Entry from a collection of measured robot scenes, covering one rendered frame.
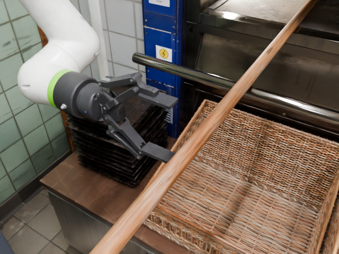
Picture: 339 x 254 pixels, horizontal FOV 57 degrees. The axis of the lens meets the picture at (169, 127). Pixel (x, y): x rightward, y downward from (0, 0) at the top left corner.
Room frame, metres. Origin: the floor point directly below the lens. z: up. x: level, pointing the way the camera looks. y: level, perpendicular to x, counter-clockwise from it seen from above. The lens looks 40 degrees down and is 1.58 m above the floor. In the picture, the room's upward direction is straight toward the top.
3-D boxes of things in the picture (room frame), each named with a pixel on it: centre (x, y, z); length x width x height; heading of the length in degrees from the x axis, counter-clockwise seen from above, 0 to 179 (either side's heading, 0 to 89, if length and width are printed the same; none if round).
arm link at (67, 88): (0.58, 0.20, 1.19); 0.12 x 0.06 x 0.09; 148
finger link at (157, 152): (0.47, 0.02, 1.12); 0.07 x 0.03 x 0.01; 58
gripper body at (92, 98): (0.54, 0.13, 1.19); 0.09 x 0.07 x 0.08; 58
